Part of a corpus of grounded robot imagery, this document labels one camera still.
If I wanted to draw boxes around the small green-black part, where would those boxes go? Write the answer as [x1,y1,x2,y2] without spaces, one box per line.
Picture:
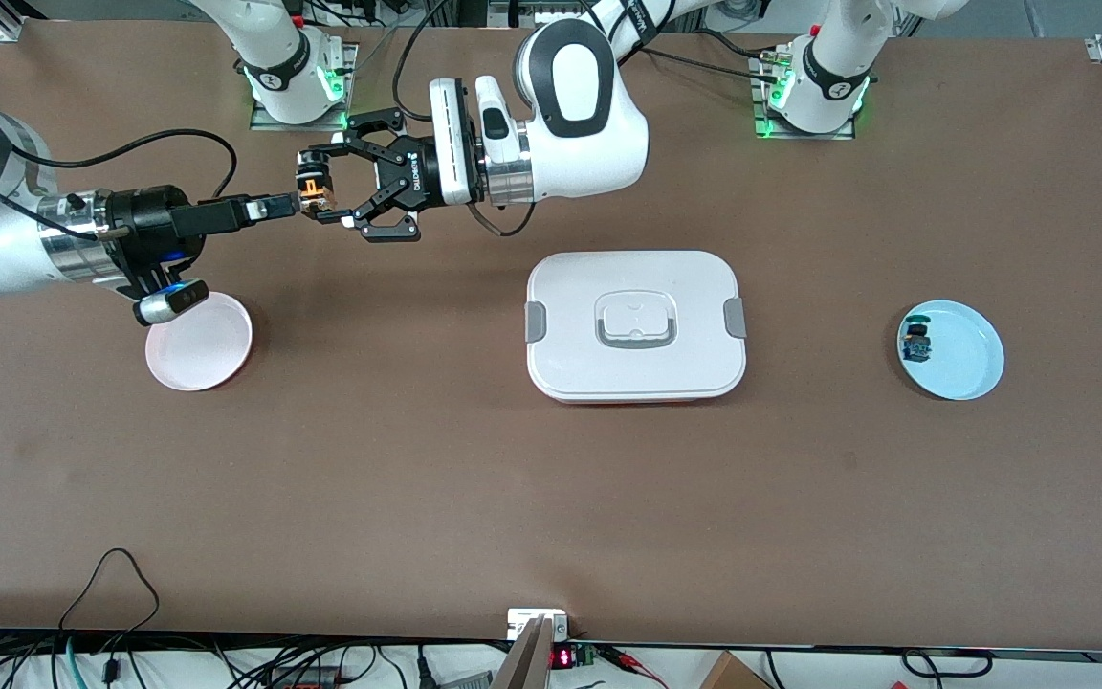
[903,314,935,365]

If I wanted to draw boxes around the white lunch box grey latches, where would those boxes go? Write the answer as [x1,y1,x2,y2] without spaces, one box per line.
[525,250,748,404]

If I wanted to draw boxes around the aluminium profile bar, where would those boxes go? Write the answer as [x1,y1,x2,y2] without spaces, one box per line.
[489,617,557,689]

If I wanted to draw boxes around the light blue round plate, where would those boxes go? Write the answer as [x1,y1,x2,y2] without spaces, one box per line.
[896,300,1005,401]

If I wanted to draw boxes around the red clip leads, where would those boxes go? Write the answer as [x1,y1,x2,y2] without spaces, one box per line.
[604,645,669,686]

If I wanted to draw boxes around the black looped cable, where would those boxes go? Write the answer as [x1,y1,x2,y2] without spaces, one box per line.
[58,547,162,661]

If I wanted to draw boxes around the brown cardboard box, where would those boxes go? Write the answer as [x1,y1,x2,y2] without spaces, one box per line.
[699,651,772,689]

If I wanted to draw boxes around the white table edge bracket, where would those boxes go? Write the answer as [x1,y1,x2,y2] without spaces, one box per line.
[507,609,570,640]

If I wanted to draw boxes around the thin grey cable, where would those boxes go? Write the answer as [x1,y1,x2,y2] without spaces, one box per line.
[352,27,399,76]

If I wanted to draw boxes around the black cable across table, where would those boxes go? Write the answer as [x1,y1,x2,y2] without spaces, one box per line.
[642,29,786,85]

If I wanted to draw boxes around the pink round plate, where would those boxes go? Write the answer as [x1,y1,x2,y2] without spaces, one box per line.
[145,291,254,392]

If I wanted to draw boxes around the orange push button switch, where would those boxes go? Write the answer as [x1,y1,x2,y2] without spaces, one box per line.
[295,163,342,217]

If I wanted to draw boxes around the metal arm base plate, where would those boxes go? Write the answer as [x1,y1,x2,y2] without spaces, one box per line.
[249,42,359,133]
[750,53,858,143]

